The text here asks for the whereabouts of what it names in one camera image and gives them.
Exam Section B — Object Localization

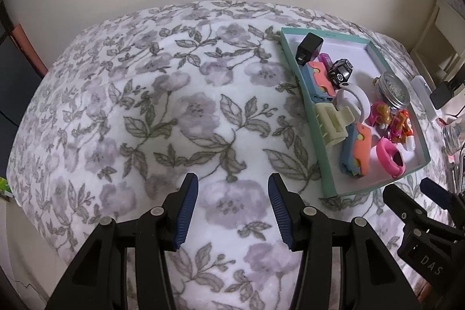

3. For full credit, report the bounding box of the red squeeze tube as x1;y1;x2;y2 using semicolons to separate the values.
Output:
390;110;416;151

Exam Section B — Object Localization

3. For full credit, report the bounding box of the brown puppy toy figure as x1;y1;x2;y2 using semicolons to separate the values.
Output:
369;101;398;131

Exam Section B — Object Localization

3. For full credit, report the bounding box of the black power adapter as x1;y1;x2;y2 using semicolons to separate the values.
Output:
430;82;455;109

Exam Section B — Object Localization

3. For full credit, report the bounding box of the pink wristwatch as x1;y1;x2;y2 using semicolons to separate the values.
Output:
376;137;406;179

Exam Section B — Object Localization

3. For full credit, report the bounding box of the teal shallow cardboard box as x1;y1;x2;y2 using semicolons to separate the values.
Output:
280;27;432;199

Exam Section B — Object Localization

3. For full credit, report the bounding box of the cream plastic plug piece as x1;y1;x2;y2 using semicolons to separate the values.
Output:
314;103;355;148

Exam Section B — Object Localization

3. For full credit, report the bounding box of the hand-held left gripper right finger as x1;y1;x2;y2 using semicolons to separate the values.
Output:
268;173;424;310

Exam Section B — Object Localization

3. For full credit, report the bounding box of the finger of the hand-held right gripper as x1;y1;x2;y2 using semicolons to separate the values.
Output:
421;177;460;212
383;184;429;231

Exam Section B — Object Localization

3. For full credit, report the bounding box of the black charger plug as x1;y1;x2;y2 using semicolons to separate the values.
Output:
297;33;324;67

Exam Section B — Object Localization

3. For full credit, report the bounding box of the clear plastic bottle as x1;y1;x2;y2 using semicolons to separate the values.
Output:
443;121;465;156

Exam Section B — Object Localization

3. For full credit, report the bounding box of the white ring holder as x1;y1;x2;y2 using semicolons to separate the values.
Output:
334;83;371;123

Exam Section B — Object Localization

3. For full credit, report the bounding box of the orange and blue block toy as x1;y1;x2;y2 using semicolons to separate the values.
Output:
339;124;373;179
303;61;337;103

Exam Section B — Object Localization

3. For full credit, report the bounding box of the dark cabinet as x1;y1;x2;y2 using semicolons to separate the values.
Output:
0;23;48;129

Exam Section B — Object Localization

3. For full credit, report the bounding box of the white power strip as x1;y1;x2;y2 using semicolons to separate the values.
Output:
412;75;438;121

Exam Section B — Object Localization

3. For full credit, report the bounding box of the black toy car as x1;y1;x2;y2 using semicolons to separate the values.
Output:
328;59;355;85

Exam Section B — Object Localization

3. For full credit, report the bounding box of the glass jar with silver lid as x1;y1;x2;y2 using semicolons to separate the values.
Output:
378;72;411;114

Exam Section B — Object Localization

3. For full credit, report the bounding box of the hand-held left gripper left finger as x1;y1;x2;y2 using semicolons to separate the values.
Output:
45;173;198;310

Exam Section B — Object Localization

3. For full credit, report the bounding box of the cream wooden shelf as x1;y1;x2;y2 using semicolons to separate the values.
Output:
410;0;465;85

